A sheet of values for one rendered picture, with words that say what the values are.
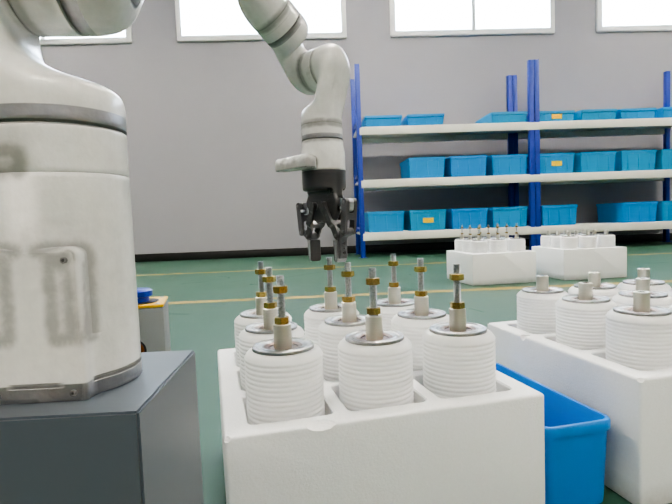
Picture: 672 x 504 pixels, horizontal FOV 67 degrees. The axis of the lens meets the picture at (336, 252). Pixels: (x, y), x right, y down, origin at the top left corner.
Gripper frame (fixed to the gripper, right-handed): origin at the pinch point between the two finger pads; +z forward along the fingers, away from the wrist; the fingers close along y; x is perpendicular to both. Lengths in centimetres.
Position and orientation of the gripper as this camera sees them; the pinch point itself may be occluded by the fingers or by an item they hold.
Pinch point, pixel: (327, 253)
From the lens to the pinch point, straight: 86.8
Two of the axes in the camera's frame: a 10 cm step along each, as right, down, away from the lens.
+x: -7.6, 0.7, -6.5
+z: 0.4, 10.0, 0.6
